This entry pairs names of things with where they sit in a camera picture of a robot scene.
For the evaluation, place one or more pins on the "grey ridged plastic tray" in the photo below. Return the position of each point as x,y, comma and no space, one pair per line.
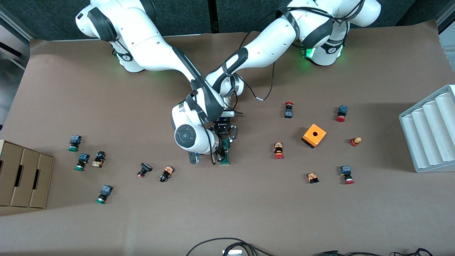
426,142

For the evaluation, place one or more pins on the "black square push button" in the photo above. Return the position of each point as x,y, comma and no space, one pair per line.
144,169

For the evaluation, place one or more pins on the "orange push button enclosure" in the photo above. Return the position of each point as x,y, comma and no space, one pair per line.
314,135

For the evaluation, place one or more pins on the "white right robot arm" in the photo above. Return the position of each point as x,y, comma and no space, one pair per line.
149,39

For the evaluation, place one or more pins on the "red mushroom button blue block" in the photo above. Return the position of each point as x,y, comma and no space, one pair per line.
288,110
341,113
346,174

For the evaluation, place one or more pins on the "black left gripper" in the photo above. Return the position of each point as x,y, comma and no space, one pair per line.
223,128

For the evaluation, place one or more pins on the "red yellow emergency stop head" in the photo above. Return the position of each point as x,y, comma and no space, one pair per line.
355,141

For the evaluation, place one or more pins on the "green load switch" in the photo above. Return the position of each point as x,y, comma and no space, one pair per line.
225,163

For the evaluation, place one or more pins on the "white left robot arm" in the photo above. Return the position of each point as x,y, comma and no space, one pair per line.
270,39

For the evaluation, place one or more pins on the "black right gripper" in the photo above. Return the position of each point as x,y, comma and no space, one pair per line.
220,151

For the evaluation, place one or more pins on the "white plug connector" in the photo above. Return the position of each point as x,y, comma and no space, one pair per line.
233,252

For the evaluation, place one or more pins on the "brown cardboard box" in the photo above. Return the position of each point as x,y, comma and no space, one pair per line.
25,177

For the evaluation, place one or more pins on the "grey metal frame rail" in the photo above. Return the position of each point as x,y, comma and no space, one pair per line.
12,39
448,35

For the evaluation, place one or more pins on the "red emergency stop orange block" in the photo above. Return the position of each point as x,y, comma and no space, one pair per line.
278,150

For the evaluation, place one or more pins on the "green push button switch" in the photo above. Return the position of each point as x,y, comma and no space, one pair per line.
104,193
74,143
82,161

